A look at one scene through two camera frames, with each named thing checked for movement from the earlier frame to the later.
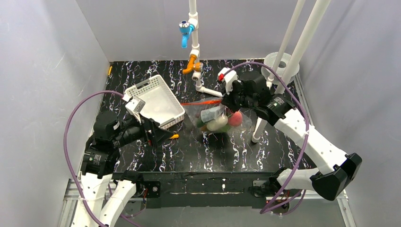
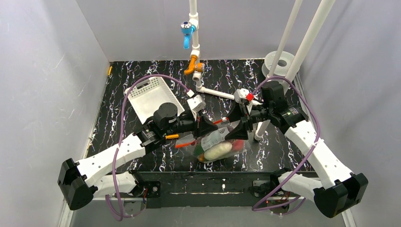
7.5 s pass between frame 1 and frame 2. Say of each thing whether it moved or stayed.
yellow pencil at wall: stayed
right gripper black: moved
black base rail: stayed
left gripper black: moved
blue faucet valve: stayed
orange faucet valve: stayed
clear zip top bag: moved
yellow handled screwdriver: stayed
